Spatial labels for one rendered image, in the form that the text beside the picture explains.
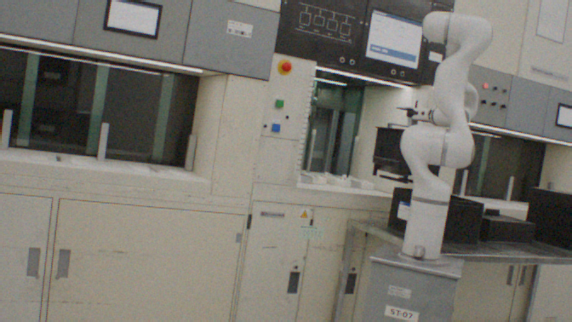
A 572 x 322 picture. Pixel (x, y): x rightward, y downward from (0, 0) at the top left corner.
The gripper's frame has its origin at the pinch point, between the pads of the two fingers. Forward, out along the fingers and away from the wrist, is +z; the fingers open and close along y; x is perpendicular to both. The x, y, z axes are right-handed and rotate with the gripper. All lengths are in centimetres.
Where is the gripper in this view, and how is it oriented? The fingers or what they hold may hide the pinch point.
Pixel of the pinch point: (414, 113)
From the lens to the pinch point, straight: 238.5
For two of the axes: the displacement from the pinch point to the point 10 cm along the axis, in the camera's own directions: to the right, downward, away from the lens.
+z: -4.0, -1.1, 9.1
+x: 1.6, -9.9, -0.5
